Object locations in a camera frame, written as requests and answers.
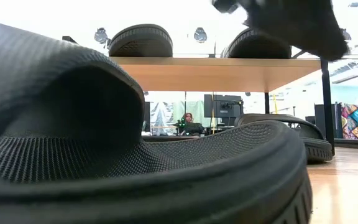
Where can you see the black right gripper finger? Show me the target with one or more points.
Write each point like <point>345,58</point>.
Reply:
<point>225,4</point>

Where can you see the black rubber slide sandal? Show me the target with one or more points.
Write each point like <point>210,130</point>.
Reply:
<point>319,149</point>
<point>135,193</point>
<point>141,40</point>
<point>253,46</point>

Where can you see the wooden shelf with black legs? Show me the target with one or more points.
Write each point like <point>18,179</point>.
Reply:
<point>213,74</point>

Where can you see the dark cabinet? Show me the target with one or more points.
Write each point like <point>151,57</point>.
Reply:
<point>318,121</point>

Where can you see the black monitor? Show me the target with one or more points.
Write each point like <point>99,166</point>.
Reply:
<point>222,107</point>

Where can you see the person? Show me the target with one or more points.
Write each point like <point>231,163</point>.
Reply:
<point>189,118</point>

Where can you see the pale green curtain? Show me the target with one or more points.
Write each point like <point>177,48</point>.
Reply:
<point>166,115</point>

